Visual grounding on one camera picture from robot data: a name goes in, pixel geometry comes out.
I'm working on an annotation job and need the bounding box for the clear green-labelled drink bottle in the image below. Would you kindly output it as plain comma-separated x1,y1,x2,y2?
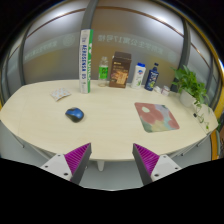
97,56,110,88

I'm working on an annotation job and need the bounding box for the brown cardboard box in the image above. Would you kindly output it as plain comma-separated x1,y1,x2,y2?
108,51,133,89

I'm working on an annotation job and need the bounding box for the blue and black computer mouse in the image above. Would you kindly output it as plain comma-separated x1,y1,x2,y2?
64,106,85,123

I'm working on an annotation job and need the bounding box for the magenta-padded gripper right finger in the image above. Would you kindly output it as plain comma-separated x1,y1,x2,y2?
131,143,183,186

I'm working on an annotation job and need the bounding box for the multicoloured floral mouse pad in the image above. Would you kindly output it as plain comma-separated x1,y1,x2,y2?
134,102,181,134

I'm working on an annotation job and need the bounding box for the dark blue shampoo bottle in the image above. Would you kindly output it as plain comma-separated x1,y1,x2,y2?
144,62,160,92

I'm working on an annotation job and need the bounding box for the potted green vine plant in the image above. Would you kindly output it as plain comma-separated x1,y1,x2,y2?
170,64,212,132

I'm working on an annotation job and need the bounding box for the white blue-capped lotion bottle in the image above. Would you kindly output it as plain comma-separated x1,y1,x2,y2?
130,62,147,90

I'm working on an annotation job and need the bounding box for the small white jar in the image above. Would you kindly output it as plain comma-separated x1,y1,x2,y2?
161,85,171,97

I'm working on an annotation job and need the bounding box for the patterned tissue packet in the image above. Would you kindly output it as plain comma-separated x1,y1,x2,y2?
49,87,72,102

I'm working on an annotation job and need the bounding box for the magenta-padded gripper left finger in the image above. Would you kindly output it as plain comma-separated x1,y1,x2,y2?
40,142,93,186

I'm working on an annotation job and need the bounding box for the white and green shuttlecock tube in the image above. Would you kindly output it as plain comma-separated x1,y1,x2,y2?
78,28,95,95

